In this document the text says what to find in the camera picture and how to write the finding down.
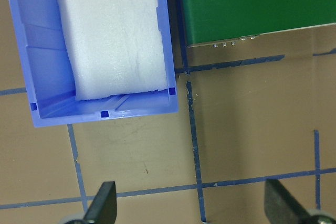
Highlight white foam pad left bin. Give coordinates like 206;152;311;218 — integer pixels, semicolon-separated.
57;0;167;100

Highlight green conveyor belt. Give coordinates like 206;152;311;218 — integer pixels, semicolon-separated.
182;0;335;47

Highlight blue left plastic bin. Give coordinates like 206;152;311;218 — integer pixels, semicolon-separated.
8;0;179;127

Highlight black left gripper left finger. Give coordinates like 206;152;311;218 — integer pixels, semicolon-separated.
62;180;118;224

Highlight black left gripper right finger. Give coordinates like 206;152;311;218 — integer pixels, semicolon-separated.
264;179;335;224

